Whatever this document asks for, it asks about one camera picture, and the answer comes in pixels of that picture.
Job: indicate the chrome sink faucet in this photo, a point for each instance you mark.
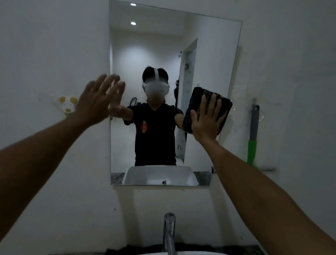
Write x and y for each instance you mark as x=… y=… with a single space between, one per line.
x=169 y=233

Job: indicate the person's left fingers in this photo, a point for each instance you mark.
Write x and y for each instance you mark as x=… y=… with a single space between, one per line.
x=109 y=88

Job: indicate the person's right forearm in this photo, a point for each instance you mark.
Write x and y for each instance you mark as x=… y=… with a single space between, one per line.
x=257 y=199

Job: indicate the person's right hand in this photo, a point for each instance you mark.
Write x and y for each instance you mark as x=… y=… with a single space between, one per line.
x=206 y=126

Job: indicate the person's left forearm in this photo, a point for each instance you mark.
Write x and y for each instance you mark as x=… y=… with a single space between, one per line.
x=34 y=168

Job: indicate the yellow and white wall hook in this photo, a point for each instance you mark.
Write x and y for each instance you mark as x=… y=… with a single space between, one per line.
x=68 y=104

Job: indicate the person's left hand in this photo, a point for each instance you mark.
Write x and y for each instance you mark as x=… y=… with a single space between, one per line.
x=90 y=103

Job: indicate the grey and green squeegee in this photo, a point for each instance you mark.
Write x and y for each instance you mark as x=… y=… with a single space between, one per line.
x=253 y=136

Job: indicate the frameless wall mirror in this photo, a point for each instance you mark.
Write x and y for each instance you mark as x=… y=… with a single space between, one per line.
x=157 y=47

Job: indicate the person's right thumb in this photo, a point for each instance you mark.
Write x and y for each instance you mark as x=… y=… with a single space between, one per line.
x=194 y=119

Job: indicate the black cleaning cloth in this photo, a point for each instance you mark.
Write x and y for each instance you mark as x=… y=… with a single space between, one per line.
x=193 y=105

